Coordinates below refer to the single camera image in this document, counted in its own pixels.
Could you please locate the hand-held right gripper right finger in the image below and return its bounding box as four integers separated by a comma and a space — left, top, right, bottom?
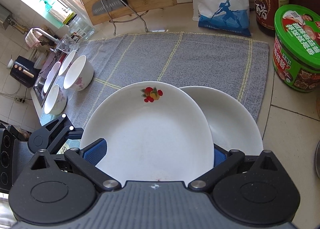
187, 144, 277, 192

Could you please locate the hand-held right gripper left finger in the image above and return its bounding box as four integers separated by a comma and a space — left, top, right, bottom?
30, 138, 120, 193

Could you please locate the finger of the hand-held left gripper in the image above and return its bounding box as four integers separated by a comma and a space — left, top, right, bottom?
40, 114, 84, 155

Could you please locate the white bowl with pink flowers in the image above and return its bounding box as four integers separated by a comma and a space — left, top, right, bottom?
63, 55, 94, 92
58, 50, 77, 77

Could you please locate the large white fruit print plate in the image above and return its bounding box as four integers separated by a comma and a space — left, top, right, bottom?
80, 81, 215, 186

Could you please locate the steel sink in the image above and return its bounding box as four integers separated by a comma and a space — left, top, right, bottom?
31, 52, 68, 108

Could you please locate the black box appliance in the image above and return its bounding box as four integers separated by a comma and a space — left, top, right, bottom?
9, 56, 38, 88

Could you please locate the clear drinking glass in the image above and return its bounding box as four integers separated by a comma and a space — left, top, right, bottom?
57, 34, 78, 53

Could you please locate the pink cloth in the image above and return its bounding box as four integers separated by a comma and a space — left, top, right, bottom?
25, 29, 43, 49

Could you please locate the metal faucet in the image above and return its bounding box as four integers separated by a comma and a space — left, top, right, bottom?
31, 28, 62, 52

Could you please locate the grey curved object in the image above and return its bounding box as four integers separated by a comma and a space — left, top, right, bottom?
309, 139, 320, 177

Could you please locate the glass jar with yellow lid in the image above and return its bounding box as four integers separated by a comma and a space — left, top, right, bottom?
62, 11, 95, 41

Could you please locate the grey and teal checked towel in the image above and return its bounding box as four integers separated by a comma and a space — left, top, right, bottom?
40, 32, 270, 145

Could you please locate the tall plastic wrap roll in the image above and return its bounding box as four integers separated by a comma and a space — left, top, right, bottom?
50, 0, 80, 28

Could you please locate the green dish soap bottle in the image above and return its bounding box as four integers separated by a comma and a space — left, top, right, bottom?
39, 0, 57, 13

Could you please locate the green lidded sauce jar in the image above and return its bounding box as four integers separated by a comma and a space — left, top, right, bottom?
272, 4, 320, 92

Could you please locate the blue and white salt bag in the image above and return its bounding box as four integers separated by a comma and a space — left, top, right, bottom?
186, 0, 252, 37

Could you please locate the dark vinegar bottle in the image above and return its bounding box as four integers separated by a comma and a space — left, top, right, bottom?
248, 0, 290, 37

